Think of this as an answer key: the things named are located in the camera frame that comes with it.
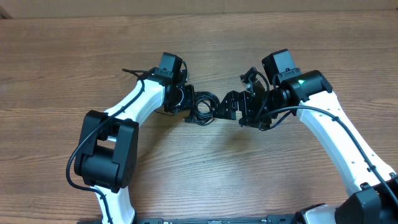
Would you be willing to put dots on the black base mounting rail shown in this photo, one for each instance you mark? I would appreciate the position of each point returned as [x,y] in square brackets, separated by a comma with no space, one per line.
[269,219]

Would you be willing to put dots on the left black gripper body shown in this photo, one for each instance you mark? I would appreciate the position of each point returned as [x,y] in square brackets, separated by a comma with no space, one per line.
[183,99]

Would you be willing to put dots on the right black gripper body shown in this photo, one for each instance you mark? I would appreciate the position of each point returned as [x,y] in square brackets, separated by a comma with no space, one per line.
[252,108]

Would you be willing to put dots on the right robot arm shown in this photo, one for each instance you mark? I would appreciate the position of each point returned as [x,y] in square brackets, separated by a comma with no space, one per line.
[370,183]

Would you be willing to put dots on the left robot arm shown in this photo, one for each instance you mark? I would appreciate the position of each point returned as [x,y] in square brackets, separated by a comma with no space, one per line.
[105,158]

